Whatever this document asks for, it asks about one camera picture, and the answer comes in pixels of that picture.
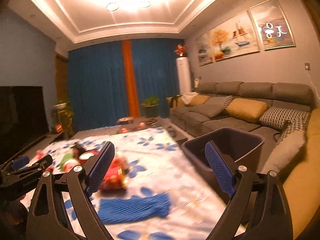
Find orange white paper cup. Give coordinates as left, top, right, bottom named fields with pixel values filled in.
left=62, top=158, right=80, bottom=173

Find mustard cushion far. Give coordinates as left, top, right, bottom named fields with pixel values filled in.
left=188, top=94, right=210, bottom=107

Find grey cushion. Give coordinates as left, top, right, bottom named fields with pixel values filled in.
left=190, top=104, right=225, bottom=119

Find mustard cushion near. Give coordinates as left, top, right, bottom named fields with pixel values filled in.
left=226, top=98, right=268, bottom=123

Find blue curtains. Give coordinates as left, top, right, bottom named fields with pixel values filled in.
left=67, top=38, right=184, bottom=131

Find plant on left stand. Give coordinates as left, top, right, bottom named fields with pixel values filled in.
left=53, top=99, right=75, bottom=138

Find green foam net sleeve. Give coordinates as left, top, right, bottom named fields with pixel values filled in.
left=59, top=152, right=74, bottom=169

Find white standing air conditioner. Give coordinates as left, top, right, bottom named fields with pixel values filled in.
left=176, top=57, right=191, bottom=94

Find red paper cup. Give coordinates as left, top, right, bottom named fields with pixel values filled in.
left=99, top=155, right=129, bottom=191
left=79, top=150, right=99, bottom=165

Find small left painting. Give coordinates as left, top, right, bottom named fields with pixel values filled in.
left=195, top=33, right=213, bottom=66

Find floral white blue tablecloth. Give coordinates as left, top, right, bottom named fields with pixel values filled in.
left=42, top=128, right=226, bottom=239

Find dark grey trash bin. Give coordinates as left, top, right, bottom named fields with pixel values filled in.
left=181, top=127, right=265, bottom=204

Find white clothes on sofa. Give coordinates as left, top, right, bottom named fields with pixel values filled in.
left=181, top=92, right=198, bottom=105

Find right framed painting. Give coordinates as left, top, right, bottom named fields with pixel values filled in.
left=250, top=0, right=296, bottom=50

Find red gold flower ornament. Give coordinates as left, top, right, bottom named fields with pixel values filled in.
left=174, top=44, right=188, bottom=57

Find box on coffee table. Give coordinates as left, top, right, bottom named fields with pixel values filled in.
left=117, top=116, right=134, bottom=125

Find tree and ship painting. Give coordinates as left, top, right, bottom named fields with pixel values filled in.
left=208, top=10, right=260, bottom=62

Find mustard cushion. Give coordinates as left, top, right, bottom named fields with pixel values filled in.
left=226, top=98, right=268, bottom=123
left=188, top=94, right=210, bottom=107

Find grey sectional sofa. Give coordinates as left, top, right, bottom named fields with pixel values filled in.
left=168, top=81, right=319, bottom=239

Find green potted plant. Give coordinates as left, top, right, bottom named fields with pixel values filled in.
left=140, top=96, right=159, bottom=118

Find dark wrapper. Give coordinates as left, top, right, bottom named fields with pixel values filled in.
left=72, top=142, right=86, bottom=159

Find blue foam net sleeve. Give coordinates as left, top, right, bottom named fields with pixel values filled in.
left=98, top=193, right=171, bottom=224

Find patterned black white cushion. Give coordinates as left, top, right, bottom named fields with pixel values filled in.
left=205, top=95, right=234, bottom=109

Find orange curtain strip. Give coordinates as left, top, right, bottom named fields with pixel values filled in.
left=121, top=40, right=140, bottom=118

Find black television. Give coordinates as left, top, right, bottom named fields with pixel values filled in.
left=1, top=86, right=49, bottom=163

